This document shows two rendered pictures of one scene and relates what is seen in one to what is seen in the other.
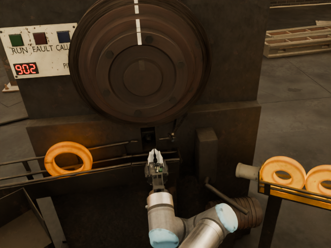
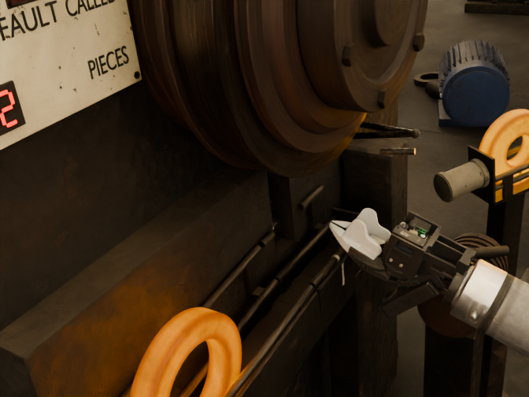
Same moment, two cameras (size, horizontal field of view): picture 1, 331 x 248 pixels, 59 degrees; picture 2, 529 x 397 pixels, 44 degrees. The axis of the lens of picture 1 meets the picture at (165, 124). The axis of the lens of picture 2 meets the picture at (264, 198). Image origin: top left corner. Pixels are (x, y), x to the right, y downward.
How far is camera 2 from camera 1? 0.92 m
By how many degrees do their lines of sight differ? 43
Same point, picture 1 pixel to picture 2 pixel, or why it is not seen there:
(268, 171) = (500, 153)
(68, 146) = (199, 324)
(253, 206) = (486, 243)
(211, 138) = (397, 142)
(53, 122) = (93, 291)
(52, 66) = (60, 81)
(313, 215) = not seen: hidden behind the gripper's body
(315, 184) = not seen: outside the picture
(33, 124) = (35, 334)
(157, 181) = (440, 255)
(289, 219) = not seen: hidden behind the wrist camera
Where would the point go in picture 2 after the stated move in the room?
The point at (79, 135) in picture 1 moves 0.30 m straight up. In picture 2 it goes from (164, 293) to (114, 60)
